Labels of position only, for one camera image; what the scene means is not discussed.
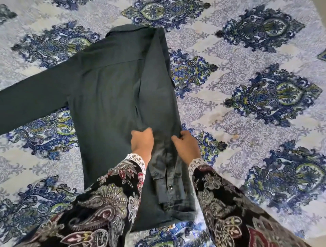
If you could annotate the person's left hand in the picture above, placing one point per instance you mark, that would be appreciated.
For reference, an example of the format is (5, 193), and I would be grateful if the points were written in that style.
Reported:
(142, 143)

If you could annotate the person's right hand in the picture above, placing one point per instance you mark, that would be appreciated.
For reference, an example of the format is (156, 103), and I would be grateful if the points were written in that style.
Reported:
(187, 146)

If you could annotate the person's left thumb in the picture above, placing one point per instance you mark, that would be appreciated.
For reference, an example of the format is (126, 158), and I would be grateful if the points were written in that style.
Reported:
(147, 130)

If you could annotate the person's right thumb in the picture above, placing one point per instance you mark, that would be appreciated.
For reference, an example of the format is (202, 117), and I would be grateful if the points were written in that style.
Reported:
(176, 138)

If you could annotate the dark green button shirt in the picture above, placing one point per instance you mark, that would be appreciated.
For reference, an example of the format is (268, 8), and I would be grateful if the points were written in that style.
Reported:
(112, 101)

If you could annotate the person's right forearm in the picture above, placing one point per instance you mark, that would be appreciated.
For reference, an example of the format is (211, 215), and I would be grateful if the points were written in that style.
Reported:
(236, 211)

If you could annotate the person's left forearm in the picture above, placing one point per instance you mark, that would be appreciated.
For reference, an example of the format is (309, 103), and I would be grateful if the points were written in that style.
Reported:
(96, 203)

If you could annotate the blue damask patterned bedsheet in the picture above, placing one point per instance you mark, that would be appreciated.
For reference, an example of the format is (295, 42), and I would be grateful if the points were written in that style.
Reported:
(254, 89)

